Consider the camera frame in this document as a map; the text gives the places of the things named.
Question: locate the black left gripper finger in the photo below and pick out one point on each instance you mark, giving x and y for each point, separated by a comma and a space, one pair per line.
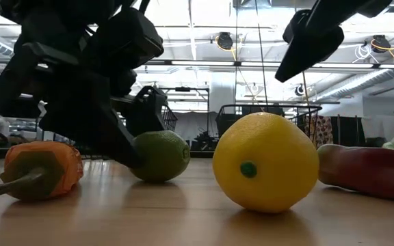
145, 112
98, 136

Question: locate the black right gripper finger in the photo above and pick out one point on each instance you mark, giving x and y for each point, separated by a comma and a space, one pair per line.
298, 25
310, 51

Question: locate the orange pepper with green stem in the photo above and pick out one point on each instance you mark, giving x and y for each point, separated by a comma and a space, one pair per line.
70, 164

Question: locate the green lime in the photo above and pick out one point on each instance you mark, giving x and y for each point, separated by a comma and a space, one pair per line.
166, 157

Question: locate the yellow lemon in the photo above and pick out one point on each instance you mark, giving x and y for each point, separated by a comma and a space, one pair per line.
269, 153

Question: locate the long red pepper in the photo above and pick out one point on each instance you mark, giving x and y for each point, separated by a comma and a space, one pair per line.
371, 171

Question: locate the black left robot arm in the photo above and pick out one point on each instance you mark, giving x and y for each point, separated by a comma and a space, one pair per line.
63, 17

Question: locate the long ceiling light bar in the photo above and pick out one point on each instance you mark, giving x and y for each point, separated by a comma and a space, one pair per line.
200, 63

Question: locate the floral patterned cloth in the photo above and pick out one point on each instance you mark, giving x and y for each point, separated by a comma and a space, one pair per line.
325, 128

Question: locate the black upright panel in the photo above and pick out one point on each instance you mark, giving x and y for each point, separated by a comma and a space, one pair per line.
347, 128

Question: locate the white hanging cloth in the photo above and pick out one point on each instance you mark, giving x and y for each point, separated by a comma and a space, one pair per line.
381, 126

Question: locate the black metal gantry frame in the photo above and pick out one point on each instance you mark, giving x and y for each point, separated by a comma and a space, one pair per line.
186, 89

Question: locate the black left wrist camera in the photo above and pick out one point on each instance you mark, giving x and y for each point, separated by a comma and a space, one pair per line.
125, 37

